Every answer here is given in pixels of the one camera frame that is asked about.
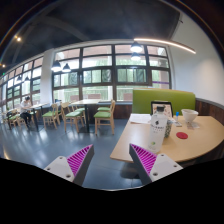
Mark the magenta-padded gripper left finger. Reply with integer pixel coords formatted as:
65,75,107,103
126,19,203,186
43,143,95,187

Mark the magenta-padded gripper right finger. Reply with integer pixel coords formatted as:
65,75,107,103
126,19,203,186
128,143,184,186

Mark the clear plastic water bottle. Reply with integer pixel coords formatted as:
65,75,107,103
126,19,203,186
147,104,169,154

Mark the green speckled enamel mug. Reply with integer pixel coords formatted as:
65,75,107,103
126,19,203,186
164,119,174,139

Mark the open white book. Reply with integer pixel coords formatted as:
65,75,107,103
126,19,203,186
128,113,153,125

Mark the flat round red coaster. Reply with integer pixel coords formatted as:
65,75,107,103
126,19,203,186
175,131,189,140

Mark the group of green-seated wooden chairs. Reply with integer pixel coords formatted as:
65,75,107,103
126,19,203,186
6,99,117,136

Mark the white paper napkin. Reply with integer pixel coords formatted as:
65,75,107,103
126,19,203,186
185,120,201,130

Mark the large wooden dining table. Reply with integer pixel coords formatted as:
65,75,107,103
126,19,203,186
69,98,101,134

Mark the green upholstered bench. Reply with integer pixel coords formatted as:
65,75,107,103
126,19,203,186
131,88,197,116

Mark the white ceramic bowl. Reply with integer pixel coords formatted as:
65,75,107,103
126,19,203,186
180,108,200,123

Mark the small wooden dining table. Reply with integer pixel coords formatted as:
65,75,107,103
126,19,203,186
28,102,49,131

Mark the person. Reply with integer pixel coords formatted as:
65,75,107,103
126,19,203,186
19,95,33,126

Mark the group of black pendant lamps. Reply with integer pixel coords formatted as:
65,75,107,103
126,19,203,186
13,41,144,84

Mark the curved linear ceiling light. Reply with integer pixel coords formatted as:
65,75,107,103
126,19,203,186
133,37,197,55

